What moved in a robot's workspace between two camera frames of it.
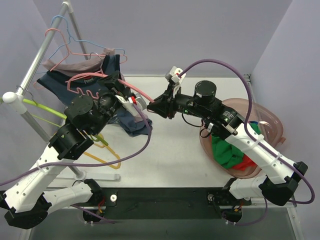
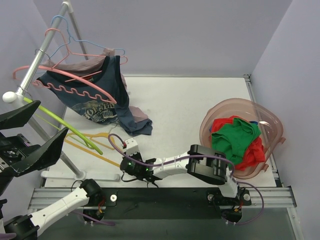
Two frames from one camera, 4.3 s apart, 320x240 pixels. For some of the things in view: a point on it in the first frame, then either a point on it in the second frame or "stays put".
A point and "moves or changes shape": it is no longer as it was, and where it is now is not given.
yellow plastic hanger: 117,166 → 104,139
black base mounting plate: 167,203 stays put
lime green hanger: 55,113 moves or changes shape
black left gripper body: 110,83 → 12,155
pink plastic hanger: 88,75 → 97,96
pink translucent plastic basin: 271,129 stays put
